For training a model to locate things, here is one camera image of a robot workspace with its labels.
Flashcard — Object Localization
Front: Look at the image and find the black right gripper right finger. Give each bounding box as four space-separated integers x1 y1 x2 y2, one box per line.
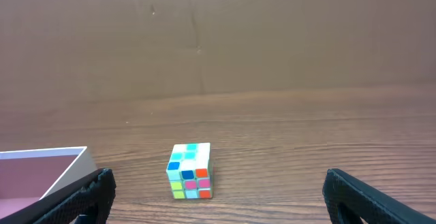
322 168 435 224

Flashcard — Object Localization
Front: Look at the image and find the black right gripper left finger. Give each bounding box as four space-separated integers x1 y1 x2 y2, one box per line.
1 168 116 224

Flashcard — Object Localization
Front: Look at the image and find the white box with pink inside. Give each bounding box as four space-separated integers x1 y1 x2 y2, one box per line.
1 146 97 218

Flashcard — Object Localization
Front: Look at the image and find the multicoloured puzzle cube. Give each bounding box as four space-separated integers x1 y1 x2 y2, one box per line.
166 142 213 199

